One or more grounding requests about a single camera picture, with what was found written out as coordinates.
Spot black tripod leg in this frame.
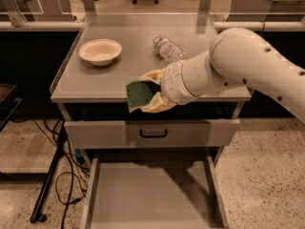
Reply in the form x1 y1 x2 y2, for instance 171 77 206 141
30 128 65 223

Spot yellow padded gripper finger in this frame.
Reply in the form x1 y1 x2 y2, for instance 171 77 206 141
140 69 164 84
140 92 175 114

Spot clear plastic water bottle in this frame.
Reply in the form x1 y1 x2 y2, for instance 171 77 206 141
152 35 188 63

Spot black top drawer handle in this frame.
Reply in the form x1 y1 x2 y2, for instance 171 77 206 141
139 129 168 138

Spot black floor cable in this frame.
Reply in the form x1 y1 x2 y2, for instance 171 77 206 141
37 117 91 229

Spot grey drawer cabinet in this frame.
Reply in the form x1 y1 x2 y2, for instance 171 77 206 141
49 13 255 229

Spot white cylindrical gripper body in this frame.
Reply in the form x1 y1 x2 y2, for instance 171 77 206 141
160 60 196 105

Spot grey top drawer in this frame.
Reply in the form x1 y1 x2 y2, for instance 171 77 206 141
65 119 240 149

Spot open grey middle drawer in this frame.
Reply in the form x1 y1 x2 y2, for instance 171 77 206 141
80 148 230 229

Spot green and yellow sponge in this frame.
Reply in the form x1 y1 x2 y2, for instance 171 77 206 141
126 81 160 113

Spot white horizontal rail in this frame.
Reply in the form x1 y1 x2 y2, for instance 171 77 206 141
0 21 305 32

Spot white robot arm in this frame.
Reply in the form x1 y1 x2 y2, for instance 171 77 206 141
141 28 305 122

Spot white paper bowl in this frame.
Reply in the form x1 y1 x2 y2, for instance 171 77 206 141
78 39 122 67

